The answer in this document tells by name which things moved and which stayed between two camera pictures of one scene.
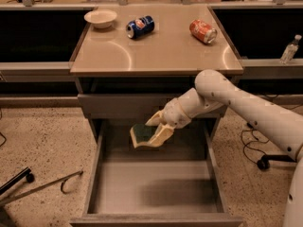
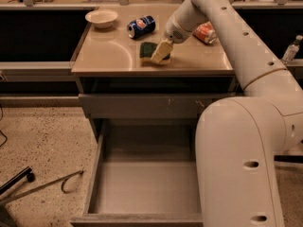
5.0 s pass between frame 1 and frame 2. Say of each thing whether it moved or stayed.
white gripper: moved
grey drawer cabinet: stayed
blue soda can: stayed
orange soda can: stayed
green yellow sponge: moved
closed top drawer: stayed
